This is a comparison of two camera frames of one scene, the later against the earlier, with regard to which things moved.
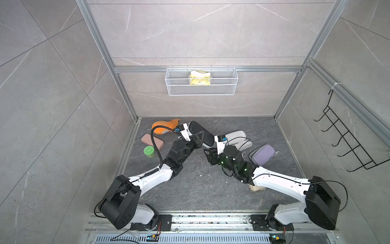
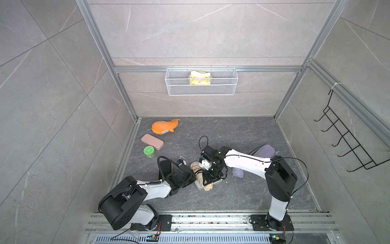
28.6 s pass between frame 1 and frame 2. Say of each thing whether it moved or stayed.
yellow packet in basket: stayed
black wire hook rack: stayed
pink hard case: stayed
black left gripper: moved
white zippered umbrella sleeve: moved
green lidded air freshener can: stayed
